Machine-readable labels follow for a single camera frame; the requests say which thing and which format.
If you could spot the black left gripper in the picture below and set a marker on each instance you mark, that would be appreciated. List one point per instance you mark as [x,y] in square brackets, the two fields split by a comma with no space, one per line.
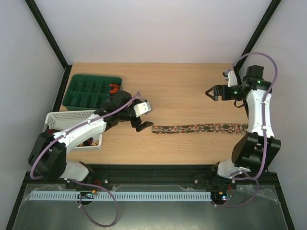
[135,124]

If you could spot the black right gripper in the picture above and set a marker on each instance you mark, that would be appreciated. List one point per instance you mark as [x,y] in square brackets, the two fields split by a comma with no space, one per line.
[221,92]

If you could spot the paisley patterned necktie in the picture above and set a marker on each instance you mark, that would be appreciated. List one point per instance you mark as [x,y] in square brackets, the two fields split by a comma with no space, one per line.
[230,128]

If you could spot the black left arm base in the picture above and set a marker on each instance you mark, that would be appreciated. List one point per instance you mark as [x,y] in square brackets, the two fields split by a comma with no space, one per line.
[95,176]

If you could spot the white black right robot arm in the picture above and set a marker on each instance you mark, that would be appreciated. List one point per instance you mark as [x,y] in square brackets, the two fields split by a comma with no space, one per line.
[258,147]

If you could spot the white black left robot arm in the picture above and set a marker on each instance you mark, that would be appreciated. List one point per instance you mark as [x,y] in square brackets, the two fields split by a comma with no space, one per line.
[48,159]

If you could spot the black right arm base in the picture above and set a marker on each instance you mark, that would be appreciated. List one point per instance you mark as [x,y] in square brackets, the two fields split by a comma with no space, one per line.
[207,178]

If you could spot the orange rolled tie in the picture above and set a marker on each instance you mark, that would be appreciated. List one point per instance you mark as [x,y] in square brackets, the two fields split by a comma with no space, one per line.
[114,88]

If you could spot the tan patterned tie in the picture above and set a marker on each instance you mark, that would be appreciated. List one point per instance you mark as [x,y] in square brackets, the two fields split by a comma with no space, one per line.
[89,143]

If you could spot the green compartment organizer tray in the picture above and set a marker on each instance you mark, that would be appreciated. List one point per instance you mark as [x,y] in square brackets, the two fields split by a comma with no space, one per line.
[88,91]

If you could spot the white perforated plastic basket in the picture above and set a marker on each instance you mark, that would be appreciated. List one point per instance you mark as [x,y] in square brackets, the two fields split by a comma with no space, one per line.
[67,119]

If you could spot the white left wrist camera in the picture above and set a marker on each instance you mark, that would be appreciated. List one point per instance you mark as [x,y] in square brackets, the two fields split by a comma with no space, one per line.
[142,109]

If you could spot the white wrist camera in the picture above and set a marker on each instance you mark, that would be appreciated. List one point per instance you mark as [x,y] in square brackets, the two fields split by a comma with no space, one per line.
[142,109]
[230,77]

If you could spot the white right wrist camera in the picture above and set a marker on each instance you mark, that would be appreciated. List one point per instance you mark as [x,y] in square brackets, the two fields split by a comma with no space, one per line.
[230,77]

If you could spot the black aluminium frame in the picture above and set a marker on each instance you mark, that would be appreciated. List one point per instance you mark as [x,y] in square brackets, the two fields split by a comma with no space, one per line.
[175,174]

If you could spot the light blue slotted cable duct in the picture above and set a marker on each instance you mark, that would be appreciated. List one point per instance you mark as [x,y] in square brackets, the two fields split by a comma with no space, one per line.
[120,196]

